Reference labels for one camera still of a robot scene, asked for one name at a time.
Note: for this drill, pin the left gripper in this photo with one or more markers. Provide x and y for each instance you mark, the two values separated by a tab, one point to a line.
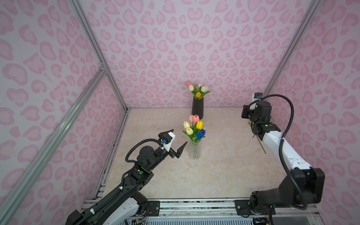
172	153

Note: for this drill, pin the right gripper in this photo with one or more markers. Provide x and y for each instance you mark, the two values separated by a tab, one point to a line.
246	109

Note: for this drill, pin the small yellow tulip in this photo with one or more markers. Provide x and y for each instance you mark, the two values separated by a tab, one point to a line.
259	141

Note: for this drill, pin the clear plastic cup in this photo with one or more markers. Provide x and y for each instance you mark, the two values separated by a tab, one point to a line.
194	151

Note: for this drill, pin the blue tulip back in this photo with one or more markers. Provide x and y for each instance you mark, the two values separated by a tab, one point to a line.
201	134

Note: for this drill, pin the dark grey vase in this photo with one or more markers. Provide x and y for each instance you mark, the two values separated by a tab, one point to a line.
198	107

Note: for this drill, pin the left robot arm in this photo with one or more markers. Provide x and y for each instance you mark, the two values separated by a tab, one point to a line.
125	200

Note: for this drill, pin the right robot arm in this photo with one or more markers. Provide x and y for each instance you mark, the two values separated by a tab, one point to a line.
303	184

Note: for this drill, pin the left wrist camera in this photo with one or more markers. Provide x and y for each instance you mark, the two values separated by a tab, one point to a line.
167	139

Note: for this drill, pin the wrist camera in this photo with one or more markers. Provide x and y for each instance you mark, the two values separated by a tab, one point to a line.
167	139
257	96

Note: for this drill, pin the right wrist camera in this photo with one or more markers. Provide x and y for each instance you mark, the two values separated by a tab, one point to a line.
257	96

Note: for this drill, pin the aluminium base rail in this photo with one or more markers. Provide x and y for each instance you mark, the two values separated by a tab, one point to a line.
215	211

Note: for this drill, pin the aluminium frame left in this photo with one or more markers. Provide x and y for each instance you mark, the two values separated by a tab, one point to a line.
47	61

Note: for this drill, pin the aluminium corner post right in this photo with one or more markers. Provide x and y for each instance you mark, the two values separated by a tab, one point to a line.
304	24

